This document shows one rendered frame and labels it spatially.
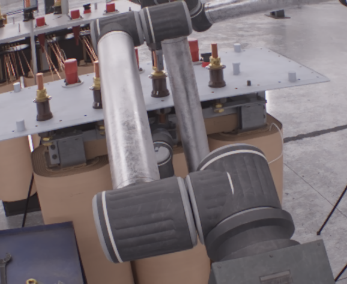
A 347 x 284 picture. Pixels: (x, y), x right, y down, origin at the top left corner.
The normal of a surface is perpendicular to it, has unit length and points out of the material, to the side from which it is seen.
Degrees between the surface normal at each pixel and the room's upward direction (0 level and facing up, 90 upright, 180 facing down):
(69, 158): 90
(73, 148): 90
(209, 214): 69
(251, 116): 90
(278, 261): 30
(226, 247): 60
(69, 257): 0
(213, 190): 37
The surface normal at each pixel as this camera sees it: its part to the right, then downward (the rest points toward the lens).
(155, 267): -0.12, 0.39
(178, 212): 0.00, -0.14
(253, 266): 0.02, -0.62
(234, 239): -0.55, -0.42
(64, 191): 0.26, 0.35
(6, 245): -0.07, -0.92
